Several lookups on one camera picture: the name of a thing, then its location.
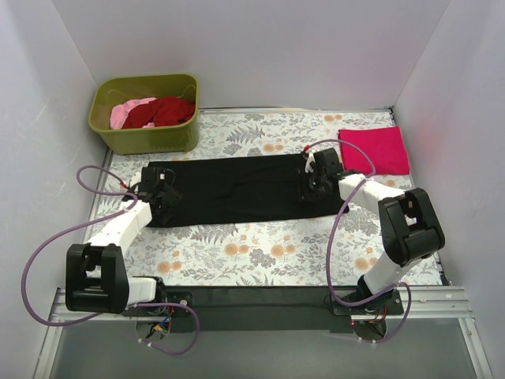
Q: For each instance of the aluminium frame rail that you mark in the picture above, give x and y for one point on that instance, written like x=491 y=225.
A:
x=427 y=302

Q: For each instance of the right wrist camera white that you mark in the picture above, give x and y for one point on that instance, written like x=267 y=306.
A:
x=309 y=159

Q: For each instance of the olive green plastic bin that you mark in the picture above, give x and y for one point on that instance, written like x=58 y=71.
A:
x=179 y=138

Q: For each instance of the pink garment in bin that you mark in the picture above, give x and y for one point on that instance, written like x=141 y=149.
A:
x=120 y=112

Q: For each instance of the black t shirt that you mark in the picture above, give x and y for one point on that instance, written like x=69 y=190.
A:
x=241 y=190

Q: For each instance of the floral patterned table mat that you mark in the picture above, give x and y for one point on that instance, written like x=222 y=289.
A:
x=286 y=253

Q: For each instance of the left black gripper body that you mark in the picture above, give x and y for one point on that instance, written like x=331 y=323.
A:
x=165 y=200

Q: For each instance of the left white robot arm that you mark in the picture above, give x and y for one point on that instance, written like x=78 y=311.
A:
x=96 y=279

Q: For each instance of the dark red garment in bin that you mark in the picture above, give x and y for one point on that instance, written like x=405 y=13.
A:
x=165 y=111

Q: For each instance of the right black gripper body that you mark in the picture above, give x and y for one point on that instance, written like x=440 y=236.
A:
x=313 y=186

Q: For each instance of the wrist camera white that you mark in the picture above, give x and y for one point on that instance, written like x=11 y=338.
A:
x=309 y=159
x=132 y=182

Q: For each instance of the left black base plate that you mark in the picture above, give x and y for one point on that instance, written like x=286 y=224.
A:
x=174 y=303

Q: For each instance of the folded magenta t shirt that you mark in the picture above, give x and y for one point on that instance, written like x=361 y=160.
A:
x=383 y=146

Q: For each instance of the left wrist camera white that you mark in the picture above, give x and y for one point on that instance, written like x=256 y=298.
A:
x=132 y=182

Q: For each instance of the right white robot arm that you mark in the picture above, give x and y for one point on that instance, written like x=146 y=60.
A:
x=409 y=227

